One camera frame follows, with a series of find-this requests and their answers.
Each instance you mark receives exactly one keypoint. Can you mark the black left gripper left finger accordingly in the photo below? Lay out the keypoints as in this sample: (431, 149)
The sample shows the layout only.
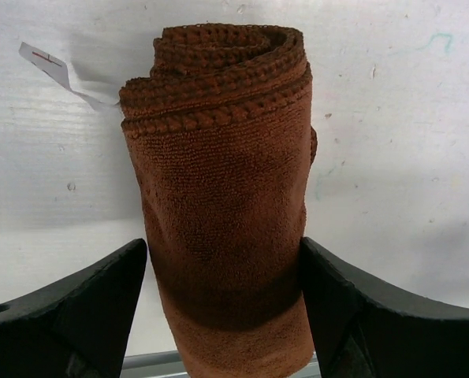
(77, 326)

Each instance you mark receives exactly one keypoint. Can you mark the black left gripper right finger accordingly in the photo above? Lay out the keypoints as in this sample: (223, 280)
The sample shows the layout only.
(363, 326)

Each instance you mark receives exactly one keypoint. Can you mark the rust orange towel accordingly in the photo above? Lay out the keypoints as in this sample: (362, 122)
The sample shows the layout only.
(220, 138)

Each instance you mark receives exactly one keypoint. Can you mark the white orange towel care label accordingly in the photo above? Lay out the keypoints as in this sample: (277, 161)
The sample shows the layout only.
(58, 71)

